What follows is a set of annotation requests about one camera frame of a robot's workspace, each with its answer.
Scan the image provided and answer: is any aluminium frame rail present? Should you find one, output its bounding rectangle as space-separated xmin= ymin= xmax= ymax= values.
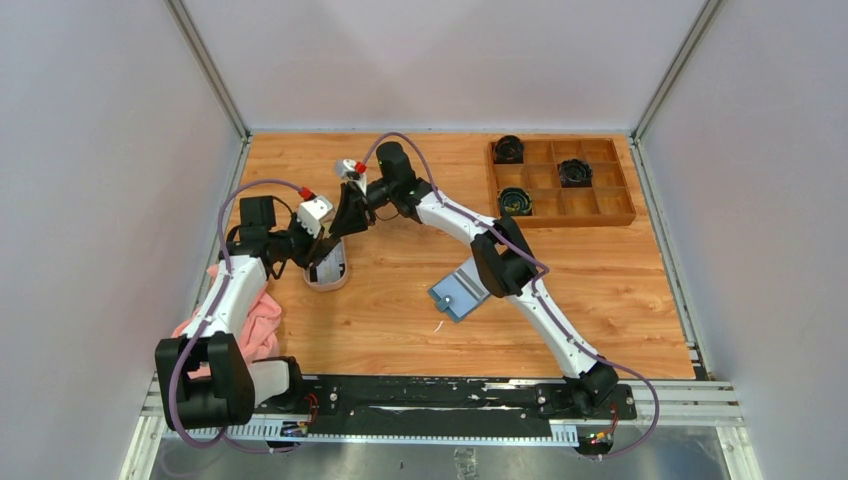
xmin=135 ymin=370 xmax=747 ymax=446

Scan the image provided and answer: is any wooden compartment tray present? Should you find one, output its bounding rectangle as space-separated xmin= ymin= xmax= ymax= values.
xmin=486 ymin=135 xmax=636 ymax=228

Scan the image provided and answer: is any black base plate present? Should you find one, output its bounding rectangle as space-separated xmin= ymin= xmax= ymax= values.
xmin=241 ymin=372 xmax=637 ymax=442

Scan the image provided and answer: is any blue leather card holder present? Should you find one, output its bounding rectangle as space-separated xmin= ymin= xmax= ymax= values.
xmin=428 ymin=257 xmax=491 ymax=323

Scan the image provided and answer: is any pink cloth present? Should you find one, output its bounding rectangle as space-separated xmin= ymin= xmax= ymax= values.
xmin=172 ymin=264 xmax=284 ymax=379

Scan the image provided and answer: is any black rosette top left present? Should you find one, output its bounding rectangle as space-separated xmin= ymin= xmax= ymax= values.
xmin=492 ymin=135 xmax=525 ymax=165

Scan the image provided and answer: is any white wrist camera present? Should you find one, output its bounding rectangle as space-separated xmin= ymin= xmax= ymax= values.
xmin=334 ymin=159 xmax=368 ymax=195
xmin=296 ymin=195 xmax=335 ymax=238

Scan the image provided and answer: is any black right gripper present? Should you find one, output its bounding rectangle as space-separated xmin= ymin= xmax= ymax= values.
xmin=330 ymin=179 xmax=398 ymax=241

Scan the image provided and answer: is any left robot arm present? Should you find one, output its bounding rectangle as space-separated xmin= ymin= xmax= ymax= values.
xmin=155 ymin=194 xmax=334 ymax=430

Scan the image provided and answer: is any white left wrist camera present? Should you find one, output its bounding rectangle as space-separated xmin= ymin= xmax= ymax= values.
xmin=296 ymin=195 xmax=335 ymax=238

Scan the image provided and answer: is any black rosette middle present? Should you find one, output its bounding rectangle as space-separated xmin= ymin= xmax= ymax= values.
xmin=557 ymin=158 xmax=594 ymax=188

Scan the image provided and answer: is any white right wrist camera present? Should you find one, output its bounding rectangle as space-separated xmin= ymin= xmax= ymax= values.
xmin=334 ymin=159 xmax=368 ymax=195

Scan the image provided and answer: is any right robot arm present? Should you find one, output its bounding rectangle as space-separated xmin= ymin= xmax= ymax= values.
xmin=329 ymin=141 xmax=619 ymax=418

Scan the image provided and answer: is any black blue rosette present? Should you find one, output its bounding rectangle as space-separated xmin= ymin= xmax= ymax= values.
xmin=497 ymin=187 xmax=533 ymax=216

